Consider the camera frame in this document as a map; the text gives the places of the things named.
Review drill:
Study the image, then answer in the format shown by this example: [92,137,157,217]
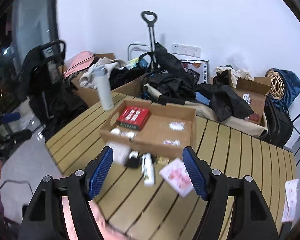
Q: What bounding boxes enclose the white wall sockets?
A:
[172,43,201,58]

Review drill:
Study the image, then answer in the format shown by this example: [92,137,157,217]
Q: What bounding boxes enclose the white paper sheet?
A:
[281,179,299,223]

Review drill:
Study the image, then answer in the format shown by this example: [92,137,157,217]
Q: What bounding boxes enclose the black clothes pile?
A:
[110,42,211,106]

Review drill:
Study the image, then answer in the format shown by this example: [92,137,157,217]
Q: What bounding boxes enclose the small gold box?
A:
[156,157,170,166]

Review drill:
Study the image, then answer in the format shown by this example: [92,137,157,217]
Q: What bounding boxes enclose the olive slatted folding table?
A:
[46,103,296,239]

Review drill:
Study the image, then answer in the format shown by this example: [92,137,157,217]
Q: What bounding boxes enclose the pink white tissue pack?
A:
[159,158,193,198]

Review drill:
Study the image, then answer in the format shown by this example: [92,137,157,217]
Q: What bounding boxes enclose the printed appliance box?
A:
[181,60,210,85]

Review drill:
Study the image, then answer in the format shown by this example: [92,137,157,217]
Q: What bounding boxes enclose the white metal rack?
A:
[127,43,151,61]

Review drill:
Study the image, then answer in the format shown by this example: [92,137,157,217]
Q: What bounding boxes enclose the white translucent plastic case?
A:
[106,141,131,165]

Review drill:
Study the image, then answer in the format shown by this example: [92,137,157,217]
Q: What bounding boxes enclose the blue velvet bag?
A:
[270,68,300,110]

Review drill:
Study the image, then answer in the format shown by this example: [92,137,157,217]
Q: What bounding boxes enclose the wicker ball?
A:
[266,69,285,100]

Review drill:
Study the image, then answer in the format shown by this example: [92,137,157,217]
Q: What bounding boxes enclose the pink backpack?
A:
[63,51,95,78]

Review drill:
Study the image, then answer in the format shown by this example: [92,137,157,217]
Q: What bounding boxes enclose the small white round jar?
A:
[128,151,139,159]

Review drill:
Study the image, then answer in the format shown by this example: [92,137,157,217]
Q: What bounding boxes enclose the white spray bottle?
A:
[141,153,155,187]

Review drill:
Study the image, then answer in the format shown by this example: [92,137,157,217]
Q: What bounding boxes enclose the black cable bundle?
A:
[124,154,143,169]

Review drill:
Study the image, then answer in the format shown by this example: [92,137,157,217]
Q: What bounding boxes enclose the white thermos bottle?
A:
[92,66,114,111]

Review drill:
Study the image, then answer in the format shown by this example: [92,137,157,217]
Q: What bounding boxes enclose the cardboard box right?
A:
[234,77,271,125]

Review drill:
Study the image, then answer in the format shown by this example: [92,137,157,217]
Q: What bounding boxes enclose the shallow cardboard tray box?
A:
[100,99,196,159]

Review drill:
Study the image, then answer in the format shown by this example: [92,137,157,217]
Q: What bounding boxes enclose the beige clothes pile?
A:
[79,57,126,89]

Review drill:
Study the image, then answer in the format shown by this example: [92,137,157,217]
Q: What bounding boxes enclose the black stroller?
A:
[20,40,88,140]

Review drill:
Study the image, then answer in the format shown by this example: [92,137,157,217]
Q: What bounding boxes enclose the pink puffy jacket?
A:
[62,197,129,240]

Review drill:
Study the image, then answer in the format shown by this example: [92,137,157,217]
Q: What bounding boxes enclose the black trolley handle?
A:
[141,10,158,71]

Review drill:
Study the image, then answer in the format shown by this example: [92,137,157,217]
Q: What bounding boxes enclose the black jacket on box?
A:
[194,83,254,121]

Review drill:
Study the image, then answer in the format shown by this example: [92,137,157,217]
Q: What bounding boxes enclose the red printed box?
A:
[116,106,151,131]

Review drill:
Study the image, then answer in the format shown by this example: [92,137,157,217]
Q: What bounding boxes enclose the black backpack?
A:
[260,96,293,147]

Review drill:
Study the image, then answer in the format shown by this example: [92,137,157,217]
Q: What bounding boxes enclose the large cardboard box left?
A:
[59,51,147,107]

